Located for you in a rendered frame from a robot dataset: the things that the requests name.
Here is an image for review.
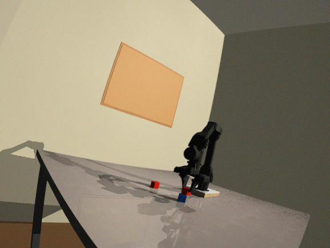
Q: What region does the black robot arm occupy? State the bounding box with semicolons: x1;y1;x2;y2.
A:
179;121;222;191

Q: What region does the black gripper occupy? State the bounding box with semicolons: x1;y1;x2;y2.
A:
174;160;210;192

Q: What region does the blue cube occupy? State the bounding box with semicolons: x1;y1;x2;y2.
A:
178;193;187;203

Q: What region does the red cube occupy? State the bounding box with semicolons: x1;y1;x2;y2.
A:
181;187;191;195
150;181;159;189

